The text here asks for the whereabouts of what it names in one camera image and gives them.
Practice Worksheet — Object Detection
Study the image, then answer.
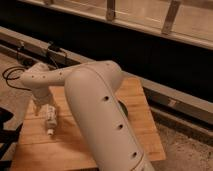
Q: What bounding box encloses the black cable loop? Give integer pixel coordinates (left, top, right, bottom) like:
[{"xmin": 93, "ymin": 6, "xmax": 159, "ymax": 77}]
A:
[{"xmin": 1, "ymin": 65, "xmax": 33, "ymax": 92}]

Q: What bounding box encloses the white plastic bottle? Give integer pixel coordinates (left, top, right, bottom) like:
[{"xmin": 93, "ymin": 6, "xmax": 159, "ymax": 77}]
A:
[{"xmin": 45, "ymin": 104, "xmax": 57, "ymax": 136}]

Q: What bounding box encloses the metal window frame rail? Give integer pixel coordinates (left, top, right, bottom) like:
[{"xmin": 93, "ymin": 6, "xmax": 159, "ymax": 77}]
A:
[{"xmin": 20, "ymin": 0, "xmax": 213, "ymax": 50}]

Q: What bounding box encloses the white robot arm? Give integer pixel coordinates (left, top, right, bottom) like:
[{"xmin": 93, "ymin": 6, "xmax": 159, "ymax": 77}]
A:
[{"xmin": 21, "ymin": 60, "xmax": 155, "ymax": 171}]

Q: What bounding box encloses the black chair base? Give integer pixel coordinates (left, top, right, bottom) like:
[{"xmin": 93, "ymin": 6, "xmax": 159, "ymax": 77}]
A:
[{"xmin": 0, "ymin": 107, "xmax": 22, "ymax": 171}]

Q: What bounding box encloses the green ceramic bowl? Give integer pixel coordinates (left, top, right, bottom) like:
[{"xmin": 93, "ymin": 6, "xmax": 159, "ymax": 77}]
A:
[{"xmin": 119, "ymin": 101, "xmax": 128, "ymax": 117}]

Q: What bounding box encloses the wooden table board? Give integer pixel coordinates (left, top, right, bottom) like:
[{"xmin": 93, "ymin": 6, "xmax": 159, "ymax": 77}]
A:
[{"xmin": 10, "ymin": 77, "xmax": 166, "ymax": 171}]

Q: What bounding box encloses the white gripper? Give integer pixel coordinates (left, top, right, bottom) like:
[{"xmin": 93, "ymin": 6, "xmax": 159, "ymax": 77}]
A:
[{"xmin": 32, "ymin": 87, "xmax": 56, "ymax": 116}]

